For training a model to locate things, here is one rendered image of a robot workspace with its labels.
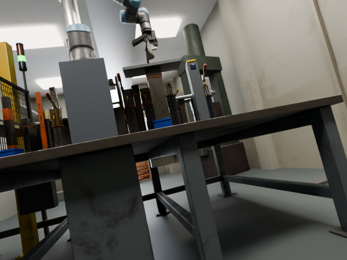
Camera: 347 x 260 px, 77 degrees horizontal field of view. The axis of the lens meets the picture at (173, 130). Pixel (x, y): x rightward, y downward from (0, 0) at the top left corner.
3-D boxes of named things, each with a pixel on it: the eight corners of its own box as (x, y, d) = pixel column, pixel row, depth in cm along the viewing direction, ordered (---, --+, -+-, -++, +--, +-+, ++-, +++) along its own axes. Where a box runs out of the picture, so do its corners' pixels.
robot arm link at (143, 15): (133, 14, 147) (145, 15, 151) (137, 29, 146) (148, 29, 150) (137, 5, 140) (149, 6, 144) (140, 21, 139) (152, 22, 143)
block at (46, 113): (57, 162, 150) (49, 111, 154) (55, 162, 147) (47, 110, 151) (52, 163, 150) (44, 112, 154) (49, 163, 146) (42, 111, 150)
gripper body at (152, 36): (158, 45, 141) (155, 28, 142) (145, 46, 138) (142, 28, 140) (156, 51, 148) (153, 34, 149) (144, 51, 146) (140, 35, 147)
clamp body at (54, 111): (70, 159, 149) (62, 110, 153) (64, 159, 139) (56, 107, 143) (60, 161, 148) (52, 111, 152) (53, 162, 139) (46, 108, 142)
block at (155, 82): (173, 135, 141) (159, 70, 146) (175, 134, 134) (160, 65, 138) (158, 139, 140) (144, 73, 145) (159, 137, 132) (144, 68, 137)
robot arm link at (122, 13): (121, 2, 132) (138, 4, 137) (118, 15, 143) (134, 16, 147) (123, 14, 132) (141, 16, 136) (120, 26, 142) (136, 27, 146)
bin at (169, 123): (172, 134, 132) (169, 120, 133) (174, 132, 122) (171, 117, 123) (155, 138, 131) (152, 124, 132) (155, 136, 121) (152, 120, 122)
